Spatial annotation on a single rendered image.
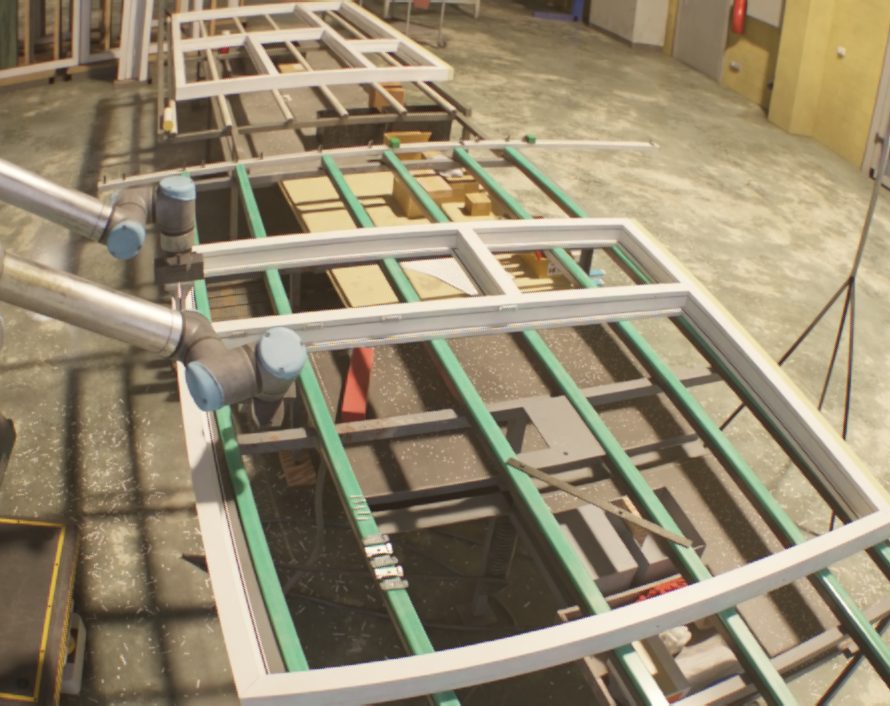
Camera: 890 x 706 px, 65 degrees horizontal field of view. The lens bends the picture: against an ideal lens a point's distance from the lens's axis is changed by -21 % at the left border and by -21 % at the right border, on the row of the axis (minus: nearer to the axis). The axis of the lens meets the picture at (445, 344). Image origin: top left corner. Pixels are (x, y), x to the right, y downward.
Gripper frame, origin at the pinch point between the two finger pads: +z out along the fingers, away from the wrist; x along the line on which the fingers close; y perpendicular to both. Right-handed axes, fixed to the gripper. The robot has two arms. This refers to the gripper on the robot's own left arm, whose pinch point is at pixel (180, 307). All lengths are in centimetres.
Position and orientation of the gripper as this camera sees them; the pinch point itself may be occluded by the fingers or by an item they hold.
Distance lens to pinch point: 208.6
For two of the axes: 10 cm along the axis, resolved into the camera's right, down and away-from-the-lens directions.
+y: -3.1, -5.4, 7.8
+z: -0.9, 8.3, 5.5
